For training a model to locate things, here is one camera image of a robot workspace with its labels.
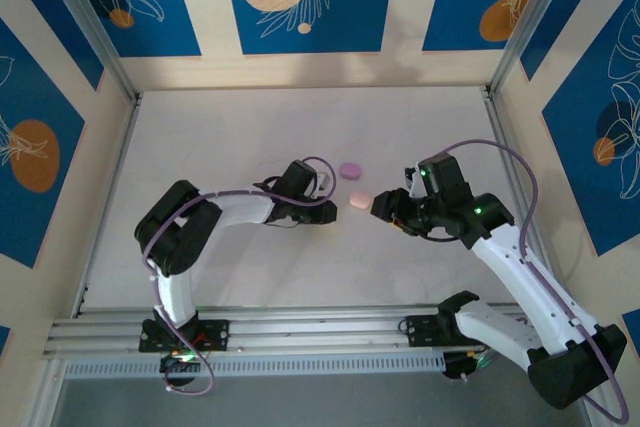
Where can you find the purple earbud charging case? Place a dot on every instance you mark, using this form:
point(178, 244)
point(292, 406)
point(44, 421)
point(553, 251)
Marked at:
point(350, 171)

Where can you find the aluminium mounting rail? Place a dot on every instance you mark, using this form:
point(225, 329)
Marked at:
point(310, 332)

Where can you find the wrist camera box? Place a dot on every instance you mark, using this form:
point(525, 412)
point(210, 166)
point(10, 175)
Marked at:
point(414, 187)
point(322, 184)

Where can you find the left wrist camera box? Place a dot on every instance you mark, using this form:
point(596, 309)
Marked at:
point(322, 184)

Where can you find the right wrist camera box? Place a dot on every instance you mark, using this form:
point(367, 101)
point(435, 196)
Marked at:
point(414, 187)

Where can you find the aluminium frame leg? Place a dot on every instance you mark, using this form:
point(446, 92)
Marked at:
point(47, 392)

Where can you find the aluminium frame post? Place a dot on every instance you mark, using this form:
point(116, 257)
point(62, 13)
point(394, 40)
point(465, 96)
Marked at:
point(530, 22)
point(90, 22)

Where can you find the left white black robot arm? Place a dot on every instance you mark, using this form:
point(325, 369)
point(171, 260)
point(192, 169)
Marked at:
point(170, 232)

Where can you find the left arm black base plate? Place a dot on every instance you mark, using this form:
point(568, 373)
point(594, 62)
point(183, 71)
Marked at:
point(217, 334)

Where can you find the peach earbud charging case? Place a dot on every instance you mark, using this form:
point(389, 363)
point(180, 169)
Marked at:
point(360, 200)

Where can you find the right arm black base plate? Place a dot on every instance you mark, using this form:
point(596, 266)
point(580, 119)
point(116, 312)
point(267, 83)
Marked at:
point(420, 329)

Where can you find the aluminium table side rail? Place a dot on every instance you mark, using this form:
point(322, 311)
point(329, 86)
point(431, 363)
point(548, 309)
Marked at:
point(107, 207)
point(503, 147)

